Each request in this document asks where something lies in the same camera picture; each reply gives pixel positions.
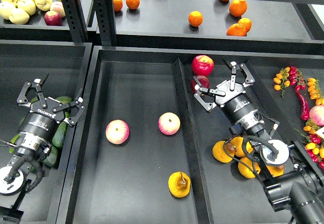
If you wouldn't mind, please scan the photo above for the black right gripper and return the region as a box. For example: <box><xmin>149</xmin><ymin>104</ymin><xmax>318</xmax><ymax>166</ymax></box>
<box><xmin>193</xmin><ymin>58</ymin><xmax>264</xmax><ymax>135</ymax></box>

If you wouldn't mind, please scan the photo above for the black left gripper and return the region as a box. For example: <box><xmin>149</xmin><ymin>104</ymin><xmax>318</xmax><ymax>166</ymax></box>
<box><xmin>14</xmin><ymin>73</ymin><xmax>86</xmax><ymax>158</ymax></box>

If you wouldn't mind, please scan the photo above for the dark green avocado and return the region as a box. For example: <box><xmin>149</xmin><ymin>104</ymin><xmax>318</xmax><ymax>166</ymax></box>
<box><xmin>43</xmin><ymin>146</ymin><xmax>59</xmax><ymax>167</ymax></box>

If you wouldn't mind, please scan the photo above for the yellow pear with stem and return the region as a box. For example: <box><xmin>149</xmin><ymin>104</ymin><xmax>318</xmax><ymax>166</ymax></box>
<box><xmin>168</xmin><ymin>171</ymin><xmax>191</xmax><ymax>198</ymax></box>

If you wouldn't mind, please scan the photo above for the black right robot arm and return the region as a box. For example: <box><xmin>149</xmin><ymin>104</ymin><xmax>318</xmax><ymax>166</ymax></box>
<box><xmin>193</xmin><ymin>61</ymin><xmax>323</xmax><ymax>223</ymax></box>

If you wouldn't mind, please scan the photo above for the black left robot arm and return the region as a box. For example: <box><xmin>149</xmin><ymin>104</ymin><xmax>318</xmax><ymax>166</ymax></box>
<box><xmin>1</xmin><ymin>79</ymin><xmax>86</xmax><ymax>223</ymax></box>

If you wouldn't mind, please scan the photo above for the green avocado top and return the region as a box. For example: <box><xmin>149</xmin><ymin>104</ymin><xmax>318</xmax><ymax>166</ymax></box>
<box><xmin>30</xmin><ymin>97</ymin><xmax>38</xmax><ymax>103</ymax></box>

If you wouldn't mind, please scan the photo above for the green avocado lower left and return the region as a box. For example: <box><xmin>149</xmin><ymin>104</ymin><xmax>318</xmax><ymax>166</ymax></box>
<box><xmin>9</xmin><ymin>134</ymin><xmax>20</xmax><ymax>154</ymax></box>

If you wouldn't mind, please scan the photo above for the yellow pear left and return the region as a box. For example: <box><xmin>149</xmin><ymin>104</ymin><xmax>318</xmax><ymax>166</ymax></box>
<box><xmin>212</xmin><ymin>140</ymin><xmax>235</xmax><ymax>163</ymax></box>

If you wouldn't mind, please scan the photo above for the dark red apple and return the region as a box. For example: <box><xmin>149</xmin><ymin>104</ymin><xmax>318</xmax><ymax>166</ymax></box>
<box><xmin>190</xmin><ymin>75</ymin><xmax>210</xmax><ymax>93</ymax></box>

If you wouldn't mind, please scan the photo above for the bright red apple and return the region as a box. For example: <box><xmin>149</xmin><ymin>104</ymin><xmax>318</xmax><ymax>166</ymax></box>
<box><xmin>191</xmin><ymin>55</ymin><xmax>214</xmax><ymax>77</ymax></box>

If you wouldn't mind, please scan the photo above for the black left tray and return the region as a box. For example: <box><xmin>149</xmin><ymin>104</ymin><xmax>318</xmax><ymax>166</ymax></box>
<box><xmin>1</xmin><ymin>40</ymin><xmax>92</xmax><ymax>223</ymax></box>

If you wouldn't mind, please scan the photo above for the black tray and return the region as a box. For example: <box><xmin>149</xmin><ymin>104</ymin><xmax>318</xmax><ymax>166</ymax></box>
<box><xmin>55</xmin><ymin>45</ymin><xmax>324</xmax><ymax>224</ymax></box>
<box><xmin>1</xmin><ymin>40</ymin><xmax>92</xmax><ymax>223</ymax></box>

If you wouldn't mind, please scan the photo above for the orange cherry tomato vine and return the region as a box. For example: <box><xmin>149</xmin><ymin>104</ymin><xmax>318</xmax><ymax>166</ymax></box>
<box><xmin>273</xmin><ymin>67</ymin><xmax>291</xmax><ymax>97</ymax></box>

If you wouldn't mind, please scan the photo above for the orange front right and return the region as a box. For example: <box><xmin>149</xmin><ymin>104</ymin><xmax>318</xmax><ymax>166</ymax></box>
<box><xmin>226</xmin><ymin>23</ymin><xmax>247</xmax><ymax>36</ymax></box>

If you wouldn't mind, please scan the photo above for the pink apple centre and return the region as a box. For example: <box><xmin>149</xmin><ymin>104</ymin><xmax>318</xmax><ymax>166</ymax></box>
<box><xmin>158</xmin><ymin>112</ymin><xmax>180</xmax><ymax>135</ymax></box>

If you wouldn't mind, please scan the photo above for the pink apple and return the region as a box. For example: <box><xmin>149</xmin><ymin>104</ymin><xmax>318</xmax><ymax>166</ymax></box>
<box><xmin>105</xmin><ymin>120</ymin><xmax>130</xmax><ymax>144</ymax></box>
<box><xmin>158</xmin><ymin>112</ymin><xmax>180</xmax><ymax>135</ymax></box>

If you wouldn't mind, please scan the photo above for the orange mid right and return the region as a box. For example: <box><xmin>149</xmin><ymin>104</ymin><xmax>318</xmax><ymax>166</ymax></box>
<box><xmin>238</xmin><ymin>18</ymin><xmax>252</xmax><ymax>32</ymax></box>

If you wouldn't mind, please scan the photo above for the pink apple left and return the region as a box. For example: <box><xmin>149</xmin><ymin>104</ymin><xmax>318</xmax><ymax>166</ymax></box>
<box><xmin>105</xmin><ymin>120</ymin><xmax>130</xmax><ymax>144</ymax></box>

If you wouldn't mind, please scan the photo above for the red chili pepper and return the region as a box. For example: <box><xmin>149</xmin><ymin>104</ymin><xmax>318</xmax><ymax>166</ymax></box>
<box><xmin>295</xmin><ymin>87</ymin><xmax>309</xmax><ymax>121</ymax></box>

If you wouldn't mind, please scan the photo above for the orange on shelf centre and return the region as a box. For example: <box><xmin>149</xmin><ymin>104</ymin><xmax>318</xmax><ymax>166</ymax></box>
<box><xmin>188</xmin><ymin>11</ymin><xmax>204</xmax><ymax>27</ymax></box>

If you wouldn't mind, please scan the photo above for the large orange upper right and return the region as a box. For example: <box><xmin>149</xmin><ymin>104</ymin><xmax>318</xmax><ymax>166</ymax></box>
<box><xmin>229</xmin><ymin>0</ymin><xmax>248</xmax><ymax>17</ymax></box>

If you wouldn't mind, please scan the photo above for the pink peach right edge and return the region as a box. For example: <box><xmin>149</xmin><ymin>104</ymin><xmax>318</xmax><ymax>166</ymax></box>
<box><xmin>309</xmin><ymin>105</ymin><xmax>324</xmax><ymax>126</ymax></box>

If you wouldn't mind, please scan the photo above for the red apple on shelf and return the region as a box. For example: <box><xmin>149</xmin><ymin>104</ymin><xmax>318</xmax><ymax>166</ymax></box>
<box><xmin>44</xmin><ymin>11</ymin><xmax>63</xmax><ymax>26</ymax></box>

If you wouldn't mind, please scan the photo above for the yellow green apple front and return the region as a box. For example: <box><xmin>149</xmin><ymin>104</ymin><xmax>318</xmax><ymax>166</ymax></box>
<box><xmin>8</xmin><ymin>8</ymin><xmax>29</xmax><ymax>25</ymax></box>

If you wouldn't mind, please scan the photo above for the black centre tray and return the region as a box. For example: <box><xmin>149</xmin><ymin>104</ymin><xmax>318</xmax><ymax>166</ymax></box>
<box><xmin>55</xmin><ymin>45</ymin><xmax>324</xmax><ymax>224</ymax></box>

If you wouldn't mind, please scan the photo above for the orange upper left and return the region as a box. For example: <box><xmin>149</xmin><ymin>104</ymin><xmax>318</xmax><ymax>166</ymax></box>
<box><xmin>126</xmin><ymin>0</ymin><xmax>140</xmax><ymax>10</ymax></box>

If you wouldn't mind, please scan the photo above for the black shelf post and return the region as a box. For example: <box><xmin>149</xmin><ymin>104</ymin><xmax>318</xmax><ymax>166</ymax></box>
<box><xmin>61</xmin><ymin>0</ymin><xmax>88</xmax><ymax>43</ymax></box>

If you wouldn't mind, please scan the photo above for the orange behind post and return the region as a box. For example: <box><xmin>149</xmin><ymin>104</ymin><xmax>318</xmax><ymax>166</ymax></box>
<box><xmin>113</xmin><ymin>0</ymin><xmax>123</xmax><ymax>12</ymax></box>

